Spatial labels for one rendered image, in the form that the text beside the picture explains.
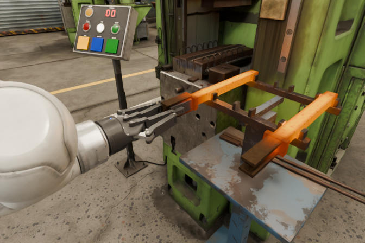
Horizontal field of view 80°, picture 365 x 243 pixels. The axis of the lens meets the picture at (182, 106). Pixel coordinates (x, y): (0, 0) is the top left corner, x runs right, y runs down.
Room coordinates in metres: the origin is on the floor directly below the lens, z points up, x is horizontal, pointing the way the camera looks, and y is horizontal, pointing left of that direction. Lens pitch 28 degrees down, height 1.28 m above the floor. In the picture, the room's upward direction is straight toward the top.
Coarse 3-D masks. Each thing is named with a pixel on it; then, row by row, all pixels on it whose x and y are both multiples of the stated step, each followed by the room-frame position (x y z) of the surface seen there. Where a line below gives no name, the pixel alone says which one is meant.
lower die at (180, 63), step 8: (208, 48) 1.26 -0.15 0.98; (216, 48) 1.22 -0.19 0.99; (232, 48) 1.18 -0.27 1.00; (240, 48) 1.21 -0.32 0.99; (248, 48) 1.21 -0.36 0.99; (176, 56) 1.09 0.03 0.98; (184, 56) 1.06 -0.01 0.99; (208, 56) 1.03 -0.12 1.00; (216, 56) 1.05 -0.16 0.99; (224, 56) 1.05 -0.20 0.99; (240, 56) 1.13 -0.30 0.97; (176, 64) 1.06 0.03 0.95; (184, 64) 1.01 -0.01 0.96; (192, 64) 0.97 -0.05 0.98; (200, 64) 0.94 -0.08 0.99; (216, 64) 1.00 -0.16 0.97; (240, 64) 1.14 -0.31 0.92; (192, 72) 0.97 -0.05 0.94; (200, 72) 0.94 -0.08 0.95
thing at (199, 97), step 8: (248, 72) 0.71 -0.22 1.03; (256, 72) 0.71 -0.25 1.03; (224, 80) 0.63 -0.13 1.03; (232, 80) 0.63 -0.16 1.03; (240, 80) 0.64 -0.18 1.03; (248, 80) 0.68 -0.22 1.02; (208, 88) 0.57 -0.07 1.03; (216, 88) 0.57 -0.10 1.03; (224, 88) 0.59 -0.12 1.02; (232, 88) 0.62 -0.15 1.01; (176, 96) 0.50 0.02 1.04; (184, 96) 0.50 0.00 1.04; (192, 96) 0.51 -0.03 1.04; (200, 96) 0.52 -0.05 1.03; (208, 96) 0.54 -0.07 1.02; (168, 104) 0.46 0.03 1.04; (192, 104) 0.50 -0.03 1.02
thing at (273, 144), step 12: (324, 96) 0.52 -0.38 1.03; (336, 96) 0.53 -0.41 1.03; (312, 108) 0.45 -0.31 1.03; (324, 108) 0.47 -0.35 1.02; (288, 120) 0.40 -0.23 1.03; (300, 120) 0.40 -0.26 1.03; (312, 120) 0.43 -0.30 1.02; (264, 132) 0.35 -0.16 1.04; (276, 132) 0.36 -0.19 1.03; (288, 132) 0.36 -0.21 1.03; (264, 144) 0.31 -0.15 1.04; (276, 144) 0.31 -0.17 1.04; (288, 144) 0.32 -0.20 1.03; (252, 156) 0.28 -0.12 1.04; (264, 156) 0.28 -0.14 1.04; (240, 168) 0.28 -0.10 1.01; (252, 168) 0.28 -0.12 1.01
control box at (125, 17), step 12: (84, 12) 1.37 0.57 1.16; (96, 12) 1.34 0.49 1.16; (120, 12) 1.28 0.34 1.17; (132, 12) 1.28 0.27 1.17; (96, 24) 1.30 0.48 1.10; (108, 24) 1.27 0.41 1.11; (120, 24) 1.25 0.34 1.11; (132, 24) 1.27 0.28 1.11; (96, 36) 1.27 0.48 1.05; (108, 36) 1.24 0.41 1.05; (120, 36) 1.21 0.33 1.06; (132, 36) 1.26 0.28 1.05; (120, 48) 1.18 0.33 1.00
